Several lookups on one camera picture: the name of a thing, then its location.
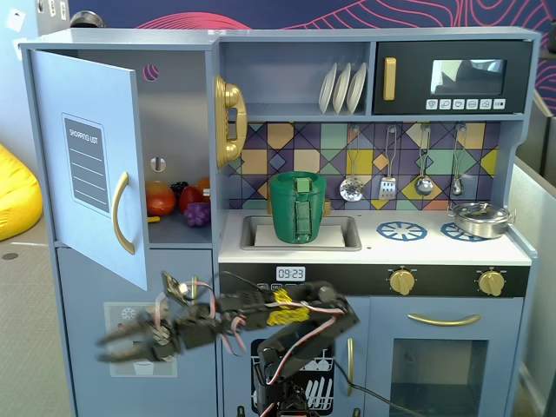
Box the small steel toy spoon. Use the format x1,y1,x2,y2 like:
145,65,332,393
449,123,467,197

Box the blue wooden toy kitchen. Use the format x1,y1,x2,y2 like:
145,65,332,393
19,28,539,417

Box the blue freezer door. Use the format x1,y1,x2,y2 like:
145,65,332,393
56,247,218,417

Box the round steel bowl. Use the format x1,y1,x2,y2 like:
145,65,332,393
69,10,105,30

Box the steel slotted spatula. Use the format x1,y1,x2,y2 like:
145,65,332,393
378,125,398,202

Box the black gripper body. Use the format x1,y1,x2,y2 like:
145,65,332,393
144,302,223,362

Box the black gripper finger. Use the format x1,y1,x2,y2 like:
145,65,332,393
96,344,156,364
96,318,154,348

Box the black power cable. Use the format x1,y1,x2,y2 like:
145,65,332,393
333,354,420,417

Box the grey wall box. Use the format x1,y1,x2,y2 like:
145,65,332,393
35,0,71,34

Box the grey toy sink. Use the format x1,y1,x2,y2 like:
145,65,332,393
239,215,362,252

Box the blue oven door with window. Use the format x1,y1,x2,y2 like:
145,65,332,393
368,297,525,417

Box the yellow bean bag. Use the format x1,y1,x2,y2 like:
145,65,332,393
0,142,43,242

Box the gold toy telephone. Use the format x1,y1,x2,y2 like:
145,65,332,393
213,76,248,169

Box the orange red toy mango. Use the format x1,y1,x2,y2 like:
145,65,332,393
145,181,177,217

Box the gold stove knob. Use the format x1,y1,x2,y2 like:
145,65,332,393
388,268,416,296
477,268,506,297

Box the steel toy ladle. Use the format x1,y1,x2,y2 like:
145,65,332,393
414,123,434,196

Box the purple toy grapes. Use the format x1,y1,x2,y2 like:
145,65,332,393
182,202,212,228

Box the white paper note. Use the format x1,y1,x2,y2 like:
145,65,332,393
4,7,26,32

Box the white toy plate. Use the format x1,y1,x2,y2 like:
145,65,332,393
319,63,339,115
346,63,368,115
332,63,352,115

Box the blue dishwasher door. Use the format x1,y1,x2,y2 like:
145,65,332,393
221,299,370,417

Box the red toy fruit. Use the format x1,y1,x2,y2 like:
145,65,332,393
178,185,205,214

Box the small camera circuit board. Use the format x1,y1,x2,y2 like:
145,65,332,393
161,271,182,305

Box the red white servo cable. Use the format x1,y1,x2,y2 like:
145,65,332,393
182,280,248,358

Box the steel slotted skimmer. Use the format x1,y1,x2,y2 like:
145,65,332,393
339,125,365,203

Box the black toy microwave door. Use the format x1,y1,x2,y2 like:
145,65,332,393
373,41,533,116

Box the blue shopping list cabinet door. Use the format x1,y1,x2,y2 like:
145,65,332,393
29,49,149,292

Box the green printed plastic cup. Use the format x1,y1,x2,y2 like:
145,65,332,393
268,171,326,244

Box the steel toy pot with lid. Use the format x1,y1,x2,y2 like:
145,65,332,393
447,202,518,240

